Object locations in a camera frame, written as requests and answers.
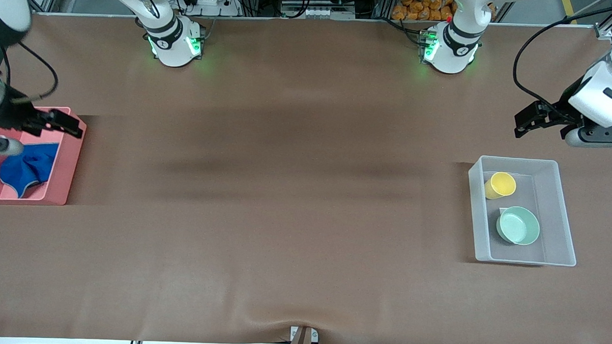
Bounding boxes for mint green bowl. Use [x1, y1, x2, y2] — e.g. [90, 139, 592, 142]
[496, 205, 541, 246]

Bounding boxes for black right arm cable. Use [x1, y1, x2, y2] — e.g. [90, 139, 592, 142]
[0, 40, 62, 106]

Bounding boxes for clear plastic bin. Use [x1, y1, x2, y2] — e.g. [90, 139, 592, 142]
[465, 155, 580, 267]

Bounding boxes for white electronics unit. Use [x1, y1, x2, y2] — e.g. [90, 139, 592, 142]
[280, 6, 357, 20]

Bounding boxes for yellow plastic cup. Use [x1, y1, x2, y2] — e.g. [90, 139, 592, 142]
[484, 171, 518, 201]

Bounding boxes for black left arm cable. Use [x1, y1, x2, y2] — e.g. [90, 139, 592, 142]
[511, 3, 612, 112]

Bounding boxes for orange packages pile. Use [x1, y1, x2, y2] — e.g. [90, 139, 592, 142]
[391, 0, 456, 23]

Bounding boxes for blue microfibre cloth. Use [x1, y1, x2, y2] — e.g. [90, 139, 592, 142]
[0, 141, 60, 200]

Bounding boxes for pink plastic box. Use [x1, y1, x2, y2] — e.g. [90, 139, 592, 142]
[0, 105, 88, 207]

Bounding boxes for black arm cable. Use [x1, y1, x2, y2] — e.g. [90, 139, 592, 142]
[511, 3, 612, 112]
[0, 40, 62, 106]

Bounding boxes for brown table cover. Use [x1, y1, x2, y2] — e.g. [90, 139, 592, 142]
[0, 6, 612, 344]

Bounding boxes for white power strip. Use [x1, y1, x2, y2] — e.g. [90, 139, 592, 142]
[182, 0, 241, 17]

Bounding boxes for metal table clamp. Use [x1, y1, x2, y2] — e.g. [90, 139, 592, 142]
[289, 325, 319, 344]

